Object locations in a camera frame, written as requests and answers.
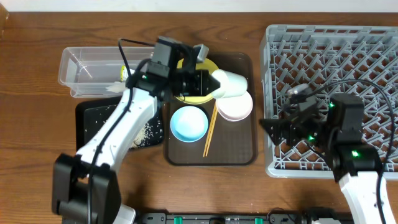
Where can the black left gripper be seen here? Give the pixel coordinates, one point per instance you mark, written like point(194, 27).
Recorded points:
point(199, 83)

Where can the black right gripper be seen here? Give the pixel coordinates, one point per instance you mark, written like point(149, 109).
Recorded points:
point(282, 131)

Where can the white cup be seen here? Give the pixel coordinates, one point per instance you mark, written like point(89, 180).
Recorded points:
point(231, 84)

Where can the yellow round plate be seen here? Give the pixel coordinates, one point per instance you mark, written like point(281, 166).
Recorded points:
point(198, 100)

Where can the pink bowl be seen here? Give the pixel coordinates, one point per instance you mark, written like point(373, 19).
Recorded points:
point(235, 108)

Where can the light blue bowl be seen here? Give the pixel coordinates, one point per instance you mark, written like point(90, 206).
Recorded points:
point(189, 124)

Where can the pile of rice leftovers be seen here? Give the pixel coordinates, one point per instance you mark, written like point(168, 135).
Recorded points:
point(151, 134)

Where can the green yellow snack wrapper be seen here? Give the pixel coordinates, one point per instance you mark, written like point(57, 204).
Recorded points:
point(124, 74)

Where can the white tissue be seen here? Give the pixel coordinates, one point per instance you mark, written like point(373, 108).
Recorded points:
point(116, 87)

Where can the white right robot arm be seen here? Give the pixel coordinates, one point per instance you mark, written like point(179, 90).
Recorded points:
point(356, 166)

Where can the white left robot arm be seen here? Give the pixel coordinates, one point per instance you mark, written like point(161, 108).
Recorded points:
point(85, 186)

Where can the grey dishwasher rack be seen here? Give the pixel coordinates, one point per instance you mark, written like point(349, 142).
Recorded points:
point(359, 60)

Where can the black plastic waste tray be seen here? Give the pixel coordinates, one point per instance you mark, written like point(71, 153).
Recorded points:
point(90, 116)

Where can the clear plastic waste bin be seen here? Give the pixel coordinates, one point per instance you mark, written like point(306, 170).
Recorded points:
point(87, 71)

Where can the dark brown serving tray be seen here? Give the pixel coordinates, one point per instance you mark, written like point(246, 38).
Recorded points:
point(232, 143)

